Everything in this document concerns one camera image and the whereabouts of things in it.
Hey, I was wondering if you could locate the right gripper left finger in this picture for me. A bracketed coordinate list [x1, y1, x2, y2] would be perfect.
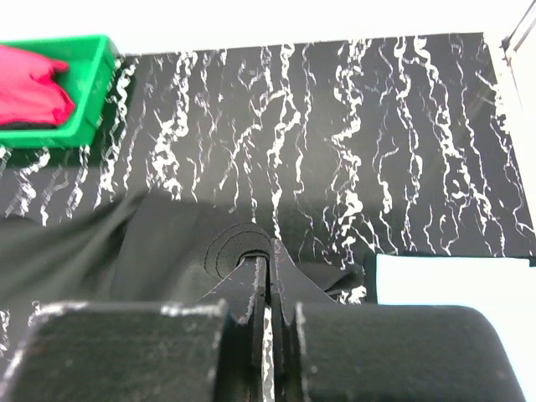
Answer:
[200, 256, 267, 401]

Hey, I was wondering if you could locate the right aluminium frame post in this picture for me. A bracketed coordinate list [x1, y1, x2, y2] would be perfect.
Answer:
[501, 0, 535, 67]

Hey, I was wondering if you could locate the red t shirt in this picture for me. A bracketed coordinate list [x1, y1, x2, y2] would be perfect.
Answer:
[1, 45, 75, 130]

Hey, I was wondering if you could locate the green plastic bin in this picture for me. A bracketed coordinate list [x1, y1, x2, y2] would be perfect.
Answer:
[1, 34, 116, 149]

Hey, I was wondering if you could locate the folded teal t shirt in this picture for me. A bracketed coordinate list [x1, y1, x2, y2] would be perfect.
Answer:
[375, 255, 535, 401]

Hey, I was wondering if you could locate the black marbled table mat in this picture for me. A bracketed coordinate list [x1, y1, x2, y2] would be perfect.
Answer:
[0, 35, 536, 357]

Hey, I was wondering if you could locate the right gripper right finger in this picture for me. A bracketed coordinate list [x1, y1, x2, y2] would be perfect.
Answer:
[269, 239, 336, 401]

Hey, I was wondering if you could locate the black t shirt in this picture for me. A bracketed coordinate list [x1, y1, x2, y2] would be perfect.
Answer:
[0, 192, 368, 319]

